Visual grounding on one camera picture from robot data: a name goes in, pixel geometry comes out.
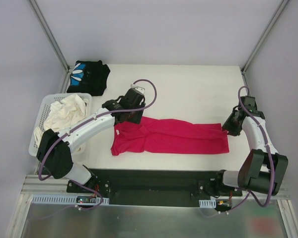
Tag left white cable duct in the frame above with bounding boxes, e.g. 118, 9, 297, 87
32, 194, 109, 206

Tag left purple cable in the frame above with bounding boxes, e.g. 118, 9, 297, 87
37, 78, 157, 211

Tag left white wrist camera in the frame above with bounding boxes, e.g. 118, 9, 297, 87
131, 84, 145, 94

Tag black folded t shirt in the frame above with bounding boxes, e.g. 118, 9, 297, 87
67, 60, 110, 96

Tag cream t shirt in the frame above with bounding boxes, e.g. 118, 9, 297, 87
33, 93, 91, 152

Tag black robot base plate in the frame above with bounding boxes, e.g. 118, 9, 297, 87
66, 166, 244, 207

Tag aluminium frame post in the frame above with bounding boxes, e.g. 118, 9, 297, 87
240, 0, 292, 75
27, 0, 70, 72

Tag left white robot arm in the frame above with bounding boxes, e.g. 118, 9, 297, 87
36, 86, 146, 193

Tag right white cable duct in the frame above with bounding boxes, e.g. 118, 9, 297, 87
199, 199, 216, 209

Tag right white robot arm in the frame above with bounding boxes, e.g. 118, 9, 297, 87
214, 96, 288, 196

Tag left aluminium frame post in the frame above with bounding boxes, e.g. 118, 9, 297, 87
27, 0, 70, 72

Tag white plastic laundry basket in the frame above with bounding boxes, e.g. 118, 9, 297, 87
28, 93, 92, 157

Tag pink t shirt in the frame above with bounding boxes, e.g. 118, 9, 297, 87
111, 117, 229, 156

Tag white cable duct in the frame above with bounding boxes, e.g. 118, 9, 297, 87
199, 199, 216, 209
32, 194, 109, 206

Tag right aluminium frame post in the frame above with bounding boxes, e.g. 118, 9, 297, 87
240, 0, 292, 75

